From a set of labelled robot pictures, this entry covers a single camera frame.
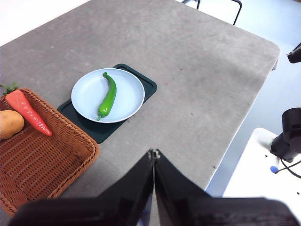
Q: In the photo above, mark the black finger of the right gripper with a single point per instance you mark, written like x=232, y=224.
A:
x=295, y=54

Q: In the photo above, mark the brown wicker basket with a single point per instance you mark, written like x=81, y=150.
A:
x=47, y=164

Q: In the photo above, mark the orange-red carrot with leaves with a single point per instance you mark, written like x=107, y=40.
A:
x=26, y=108

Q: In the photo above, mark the small blue cap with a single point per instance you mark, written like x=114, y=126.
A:
x=274, y=169

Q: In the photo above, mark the black metal tube frame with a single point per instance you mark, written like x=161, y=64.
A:
x=238, y=11

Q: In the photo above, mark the black rectangular tray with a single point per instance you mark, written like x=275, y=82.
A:
x=94, y=134

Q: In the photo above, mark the long green pepper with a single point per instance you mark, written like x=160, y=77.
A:
x=109, y=99

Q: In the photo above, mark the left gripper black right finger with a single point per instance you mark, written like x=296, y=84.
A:
x=211, y=212

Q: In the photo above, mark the yellow-brown potato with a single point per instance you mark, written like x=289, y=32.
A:
x=9, y=124

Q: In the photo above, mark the light blue round plate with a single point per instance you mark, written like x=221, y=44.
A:
x=128, y=94

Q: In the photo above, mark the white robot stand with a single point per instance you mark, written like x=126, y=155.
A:
x=249, y=169

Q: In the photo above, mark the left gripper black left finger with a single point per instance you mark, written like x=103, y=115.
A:
x=94, y=212

